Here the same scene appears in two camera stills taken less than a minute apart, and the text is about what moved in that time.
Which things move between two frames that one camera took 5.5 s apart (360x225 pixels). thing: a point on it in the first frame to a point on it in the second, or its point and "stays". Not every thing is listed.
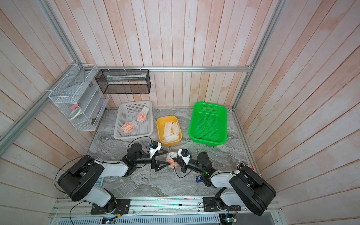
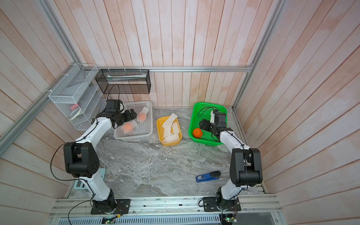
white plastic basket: x=127 y=112 stays
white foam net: x=176 y=128 stays
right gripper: x=182 y=163 to x=206 y=128
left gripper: x=156 y=166 to x=129 y=116
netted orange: x=142 y=115 stays
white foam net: x=171 y=138 stays
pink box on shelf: x=73 y=107 stays
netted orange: x=128 y=126 stays
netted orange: x=169 y=159 to x=197 y=133
